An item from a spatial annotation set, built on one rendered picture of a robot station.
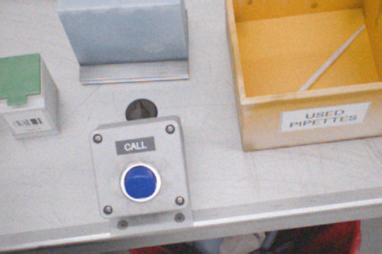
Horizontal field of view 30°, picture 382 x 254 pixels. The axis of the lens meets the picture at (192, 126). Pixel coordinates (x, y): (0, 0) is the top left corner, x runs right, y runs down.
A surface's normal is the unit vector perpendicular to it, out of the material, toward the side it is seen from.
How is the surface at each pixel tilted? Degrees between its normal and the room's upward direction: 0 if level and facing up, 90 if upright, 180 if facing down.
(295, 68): 0
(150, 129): 30
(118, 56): 90
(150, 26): 90
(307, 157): 0
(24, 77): 0
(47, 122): 90
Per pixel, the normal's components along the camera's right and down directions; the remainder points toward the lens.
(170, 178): 0.00, 0.09
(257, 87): -0.07, -0.41
